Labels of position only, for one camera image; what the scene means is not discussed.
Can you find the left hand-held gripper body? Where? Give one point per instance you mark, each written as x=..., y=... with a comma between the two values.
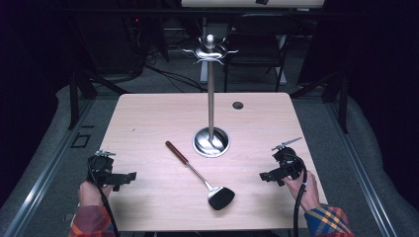
x=100, y=166

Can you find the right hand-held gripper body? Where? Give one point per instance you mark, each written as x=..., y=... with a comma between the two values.
x=290, y=163

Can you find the person's left hand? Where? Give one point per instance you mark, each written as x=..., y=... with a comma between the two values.
x=90, y=196

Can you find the person's right hand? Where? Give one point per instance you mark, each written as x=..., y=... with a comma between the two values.
x=309, y=192

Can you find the steel utensil hanging stand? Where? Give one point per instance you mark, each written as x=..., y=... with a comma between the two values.
x=210, y=98

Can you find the black chair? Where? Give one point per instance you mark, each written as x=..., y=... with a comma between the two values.
x=257, y=39

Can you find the grey metal floor rail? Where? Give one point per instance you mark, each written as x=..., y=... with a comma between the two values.
x=42, y=184
x=359, y=168

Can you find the black metal frame stand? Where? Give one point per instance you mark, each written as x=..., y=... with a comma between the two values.
x=344, y=102
x=74, y=98

